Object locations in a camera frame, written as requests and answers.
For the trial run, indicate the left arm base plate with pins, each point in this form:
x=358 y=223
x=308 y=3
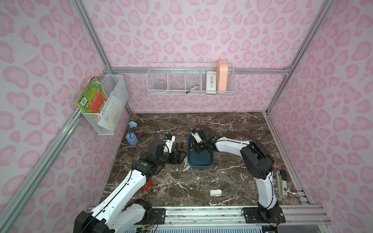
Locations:
x=155 y=215

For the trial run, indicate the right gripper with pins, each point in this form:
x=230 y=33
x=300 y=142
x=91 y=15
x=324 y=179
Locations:
x=202 y=142

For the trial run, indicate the teal plastic storage box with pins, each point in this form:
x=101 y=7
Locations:
x=200 y=161

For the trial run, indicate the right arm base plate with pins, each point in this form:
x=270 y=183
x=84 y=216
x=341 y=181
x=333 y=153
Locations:
x=262 y=215

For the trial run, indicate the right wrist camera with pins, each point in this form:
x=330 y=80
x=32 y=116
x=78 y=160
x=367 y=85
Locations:
x=197 y=135

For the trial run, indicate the pink box in basket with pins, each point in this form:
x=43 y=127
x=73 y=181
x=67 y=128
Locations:
x=222 y=72

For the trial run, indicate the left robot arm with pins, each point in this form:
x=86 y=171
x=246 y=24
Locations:
x=117 y=213

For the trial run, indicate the white wire wall basket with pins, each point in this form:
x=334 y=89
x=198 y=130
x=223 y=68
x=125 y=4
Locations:
x=182 y=76

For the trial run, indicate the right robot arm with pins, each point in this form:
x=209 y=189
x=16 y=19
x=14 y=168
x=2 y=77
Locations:
x=258 y=161

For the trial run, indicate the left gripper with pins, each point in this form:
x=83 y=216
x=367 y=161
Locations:
x=176 y=153

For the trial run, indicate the white papers in basket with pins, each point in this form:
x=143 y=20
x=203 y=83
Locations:
x=111 y=113

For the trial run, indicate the white card in basket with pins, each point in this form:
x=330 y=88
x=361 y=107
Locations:
x=211 y=82

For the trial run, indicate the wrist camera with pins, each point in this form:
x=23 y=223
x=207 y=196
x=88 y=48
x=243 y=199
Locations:
x=197 y=135
x=169 y=141

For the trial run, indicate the red pencil cup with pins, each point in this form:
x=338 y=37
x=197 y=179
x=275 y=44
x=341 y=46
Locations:
x=147 y=186

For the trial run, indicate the small white eraser block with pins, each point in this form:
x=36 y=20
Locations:
x=215 y=192

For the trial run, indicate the black marker in basket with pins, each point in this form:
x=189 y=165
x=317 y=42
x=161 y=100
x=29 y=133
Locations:
x=192 y=89

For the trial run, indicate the grey cup in basket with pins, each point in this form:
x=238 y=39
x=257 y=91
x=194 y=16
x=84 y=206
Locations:
x=161 y=86

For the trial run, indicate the grey white stapler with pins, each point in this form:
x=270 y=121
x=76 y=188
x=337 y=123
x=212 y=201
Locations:
x=282 y=179

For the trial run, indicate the green red booklet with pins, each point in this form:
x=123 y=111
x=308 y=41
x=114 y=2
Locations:
x=93 y=97

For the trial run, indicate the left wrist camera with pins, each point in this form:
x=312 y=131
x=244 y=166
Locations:
x=169 y=141

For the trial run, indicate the white mesh side basket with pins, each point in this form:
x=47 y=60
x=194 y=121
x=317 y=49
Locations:
x=113 y=84

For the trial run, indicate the blue spray bottle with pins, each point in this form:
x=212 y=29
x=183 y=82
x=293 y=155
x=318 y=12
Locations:
x=130 y=135

